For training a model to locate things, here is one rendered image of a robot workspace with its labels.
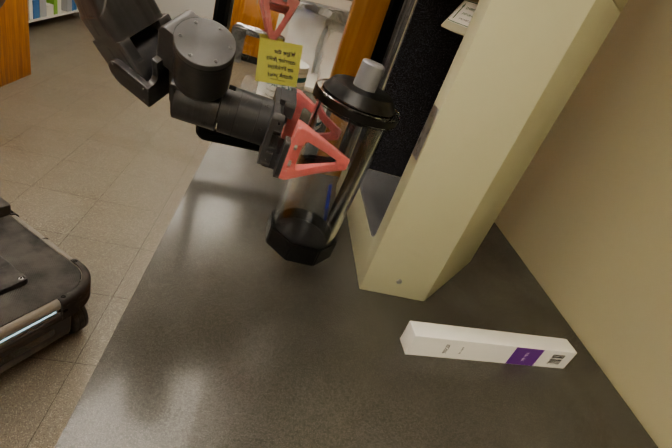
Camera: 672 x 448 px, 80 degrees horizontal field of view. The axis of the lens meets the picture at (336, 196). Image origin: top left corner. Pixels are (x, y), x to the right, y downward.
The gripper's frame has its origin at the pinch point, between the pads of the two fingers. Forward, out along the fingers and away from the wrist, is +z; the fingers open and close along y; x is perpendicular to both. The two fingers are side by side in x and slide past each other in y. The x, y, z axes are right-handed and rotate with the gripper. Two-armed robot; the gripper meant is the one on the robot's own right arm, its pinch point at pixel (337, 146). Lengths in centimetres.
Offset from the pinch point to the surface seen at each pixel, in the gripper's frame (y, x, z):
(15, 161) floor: 157, 125, -116
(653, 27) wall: 26, -31, 52
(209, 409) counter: -22.6, 21.6, -7.1
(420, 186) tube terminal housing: -1.4, 1.1, 12.2
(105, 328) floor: 61, 119, -37
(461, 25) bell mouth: 9.4, -18.2, 11.4
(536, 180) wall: 30, 4, 54
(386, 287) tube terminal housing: -1.6, 18.8, 15.6
